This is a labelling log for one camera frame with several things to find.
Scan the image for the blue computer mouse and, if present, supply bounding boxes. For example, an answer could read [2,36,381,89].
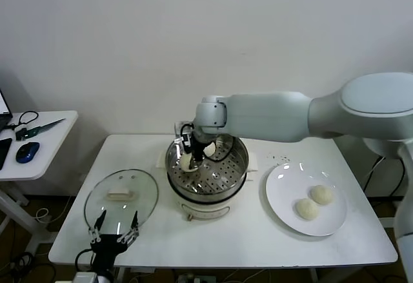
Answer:
[15,141,41,164]

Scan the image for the black smartphone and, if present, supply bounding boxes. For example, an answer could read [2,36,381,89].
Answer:
[0,137,14,171]

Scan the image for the white electric cooker pot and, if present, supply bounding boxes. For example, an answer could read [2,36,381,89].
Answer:
[156,150,260,223]

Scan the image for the stainless steel steamer basket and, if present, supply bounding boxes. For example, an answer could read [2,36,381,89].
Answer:
[165,127,250,200]

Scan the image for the white floor cable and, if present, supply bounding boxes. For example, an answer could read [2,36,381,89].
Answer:
[34,195,77,225]

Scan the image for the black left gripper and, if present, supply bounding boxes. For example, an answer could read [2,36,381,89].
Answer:
[88,211,140,267]

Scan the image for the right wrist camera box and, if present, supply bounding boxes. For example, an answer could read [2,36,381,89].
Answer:
[173,121,194,155]

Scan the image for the white round plate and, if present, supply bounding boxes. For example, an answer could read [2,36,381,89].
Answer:
[265,162,348,237]

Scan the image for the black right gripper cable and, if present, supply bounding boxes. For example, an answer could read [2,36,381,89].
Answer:
[205,136,234,164]

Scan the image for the glass lid with cream handle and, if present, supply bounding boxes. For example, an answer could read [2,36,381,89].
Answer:
[84,168,159,237]

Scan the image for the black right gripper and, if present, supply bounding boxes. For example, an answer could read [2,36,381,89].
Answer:
[190,130,208,171]

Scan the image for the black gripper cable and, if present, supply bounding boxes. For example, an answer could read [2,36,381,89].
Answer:
[74,247,95,271]
[205,136,234,164]

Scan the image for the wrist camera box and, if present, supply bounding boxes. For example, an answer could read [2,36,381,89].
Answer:
[74,271,97,283]
[173,121,194,155]

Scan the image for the white side table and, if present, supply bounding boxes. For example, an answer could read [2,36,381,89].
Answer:
[0,111,79,255]

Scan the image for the black floor cables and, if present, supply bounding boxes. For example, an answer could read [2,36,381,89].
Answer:
[8,251,54,283]

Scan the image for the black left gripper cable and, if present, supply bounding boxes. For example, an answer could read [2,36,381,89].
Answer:
[74,247,95,271]

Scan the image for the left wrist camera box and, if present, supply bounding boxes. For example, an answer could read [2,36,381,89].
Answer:
[74,271,97,283]

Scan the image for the black laptop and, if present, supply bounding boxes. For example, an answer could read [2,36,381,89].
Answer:
[0,88,14,132]

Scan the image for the black power cable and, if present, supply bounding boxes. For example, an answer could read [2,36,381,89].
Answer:
[363,156,407,197]

